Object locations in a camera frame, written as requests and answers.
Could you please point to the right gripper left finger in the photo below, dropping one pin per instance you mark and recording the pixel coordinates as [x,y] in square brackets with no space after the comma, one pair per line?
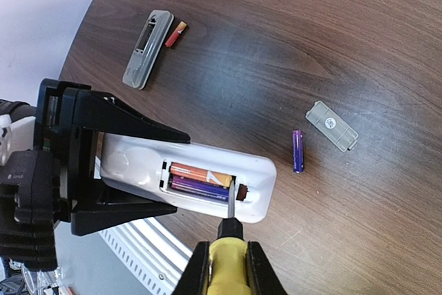
[195,277]

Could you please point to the purple battery in white remote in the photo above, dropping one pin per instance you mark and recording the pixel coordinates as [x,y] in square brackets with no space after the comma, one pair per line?
[197,188]

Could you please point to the grey battery cover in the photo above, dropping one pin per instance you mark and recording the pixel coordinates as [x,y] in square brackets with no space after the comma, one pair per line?
[332,126]

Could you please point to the orange battery in white remote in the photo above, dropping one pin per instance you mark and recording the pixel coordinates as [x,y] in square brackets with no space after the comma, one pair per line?
[202,175]

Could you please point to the white remote control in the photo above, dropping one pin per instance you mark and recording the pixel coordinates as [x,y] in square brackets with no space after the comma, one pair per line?
[142,167]

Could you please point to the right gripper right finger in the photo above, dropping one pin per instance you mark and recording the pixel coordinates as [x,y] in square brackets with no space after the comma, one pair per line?
[261,276]

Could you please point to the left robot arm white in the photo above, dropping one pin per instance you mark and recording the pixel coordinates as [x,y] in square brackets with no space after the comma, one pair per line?
[17,131]

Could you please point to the aluminium front rail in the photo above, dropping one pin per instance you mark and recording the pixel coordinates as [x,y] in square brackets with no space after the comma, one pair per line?
[154,256]

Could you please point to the grey remote control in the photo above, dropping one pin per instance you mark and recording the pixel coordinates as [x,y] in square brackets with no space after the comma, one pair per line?
[147,48]

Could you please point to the red battery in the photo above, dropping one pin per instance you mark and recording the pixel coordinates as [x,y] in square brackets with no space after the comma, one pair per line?
[175,34]

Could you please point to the yellow handled screwdriver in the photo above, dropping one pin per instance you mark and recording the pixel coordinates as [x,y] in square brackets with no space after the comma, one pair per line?
[227,254]

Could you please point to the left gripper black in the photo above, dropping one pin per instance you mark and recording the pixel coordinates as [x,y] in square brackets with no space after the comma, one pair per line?
[68,119]

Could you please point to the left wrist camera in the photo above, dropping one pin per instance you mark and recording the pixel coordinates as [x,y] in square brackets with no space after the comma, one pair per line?
[30,202]

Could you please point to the purple battery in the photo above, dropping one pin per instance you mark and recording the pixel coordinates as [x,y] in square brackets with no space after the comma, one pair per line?
[298,151]
[197,188]

